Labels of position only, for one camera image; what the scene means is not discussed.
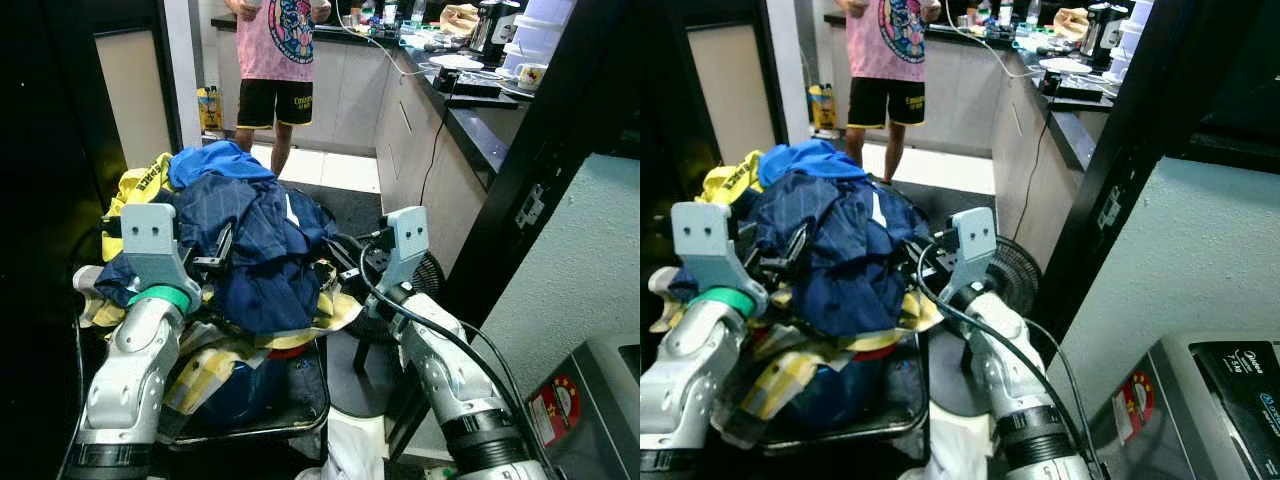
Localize navy blue garment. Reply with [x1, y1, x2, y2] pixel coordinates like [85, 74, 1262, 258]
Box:
[665, 172, 931, 337]
[97, 174, 341, 336]

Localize grey top-load washing machine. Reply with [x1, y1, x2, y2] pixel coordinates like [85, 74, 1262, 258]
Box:
[525, 335, 641, 480]
[1088, 332, 1280, 480]

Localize black floor fan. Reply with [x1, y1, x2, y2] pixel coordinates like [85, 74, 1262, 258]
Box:
[985, 235, 1044, 321]
[408, 250, 448, 302]

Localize light blue garment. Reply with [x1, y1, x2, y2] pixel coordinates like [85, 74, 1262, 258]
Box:
[167, 140, 277, 191]
[757, 139, 867, 189]

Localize kitchen counter cabinet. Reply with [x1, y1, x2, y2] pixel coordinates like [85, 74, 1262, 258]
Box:
[824, 12, 1117, 273]
[212, 14, 531, 277]

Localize yellow box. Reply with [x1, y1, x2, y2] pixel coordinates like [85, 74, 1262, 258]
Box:
[808, 83, 840, 134]
[197, 86, 225, 134]

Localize black laundry tray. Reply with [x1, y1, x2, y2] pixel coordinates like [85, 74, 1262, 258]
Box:
[160, 338, 332, 447]
[730, 338, 927, 447]

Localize dark blue basin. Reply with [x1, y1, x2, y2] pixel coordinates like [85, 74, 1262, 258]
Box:
[195, 355, 289, 431]
[795, 358, 886, 433]

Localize white cloth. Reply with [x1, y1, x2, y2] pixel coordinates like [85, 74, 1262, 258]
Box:
[925, 400, 992, 480]
[324, 410, 387, 480]

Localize person in pink shirt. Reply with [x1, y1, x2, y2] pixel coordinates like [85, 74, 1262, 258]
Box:
[835, 0, 947, 187]
[224, 0, 334, 179]

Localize brown paper bag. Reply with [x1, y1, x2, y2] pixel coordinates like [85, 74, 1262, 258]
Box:
[1052, 7, 1092, 42]
[440, 4, 482, 38]

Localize black electric kettle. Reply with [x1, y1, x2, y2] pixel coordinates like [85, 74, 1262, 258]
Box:
[468, 0, 524, 69]
[1080, 2, 1130, 71]

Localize stacked white containers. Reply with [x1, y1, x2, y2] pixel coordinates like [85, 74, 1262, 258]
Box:
[503, 0, 579, 77]
[1115, 0, 1163, 81]

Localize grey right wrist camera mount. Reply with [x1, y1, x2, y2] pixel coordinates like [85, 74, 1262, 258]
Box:
[384, 206, 432, 289]
[947, 206, 999, 293]

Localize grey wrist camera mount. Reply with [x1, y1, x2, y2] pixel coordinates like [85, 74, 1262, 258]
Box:
[384, 206, 432, 289]
[670, 200, 769, 313]
[947, 206, 999, 293]
[119, 203, 204, 299]

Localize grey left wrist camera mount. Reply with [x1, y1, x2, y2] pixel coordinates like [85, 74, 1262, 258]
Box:
[670, 200, 769, 313]
[119, 203, 204, 299]

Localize thin black hanging cable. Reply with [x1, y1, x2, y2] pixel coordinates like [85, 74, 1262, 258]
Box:
[418, 75, 457, 207]
[1012, 90, 1052, 242]

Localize beige door with black frame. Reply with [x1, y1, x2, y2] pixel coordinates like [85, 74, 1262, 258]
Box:
[675, 0, 786, 169]
[85, 0, 184, 173]

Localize black door frame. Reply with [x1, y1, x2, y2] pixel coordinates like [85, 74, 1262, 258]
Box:
[440, 0, 641, 333]
[1030, 0, 1280, 343]

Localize white cable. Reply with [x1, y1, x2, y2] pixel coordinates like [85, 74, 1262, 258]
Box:
[945, 0, 1041, 80]
[335, 0, 433, 77]

